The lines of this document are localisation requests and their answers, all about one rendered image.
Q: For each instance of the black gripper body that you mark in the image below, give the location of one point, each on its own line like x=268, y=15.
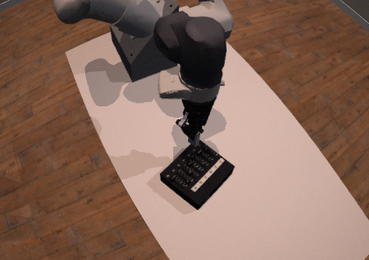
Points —
x=192, y=107

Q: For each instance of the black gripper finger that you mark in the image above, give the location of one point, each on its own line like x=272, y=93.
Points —
x=203, y=120
x=191, y=127

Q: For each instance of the black lighting desk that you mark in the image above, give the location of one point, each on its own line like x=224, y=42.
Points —
x=196, y=174

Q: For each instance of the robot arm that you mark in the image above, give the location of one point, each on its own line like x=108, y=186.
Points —
x=197, y=43

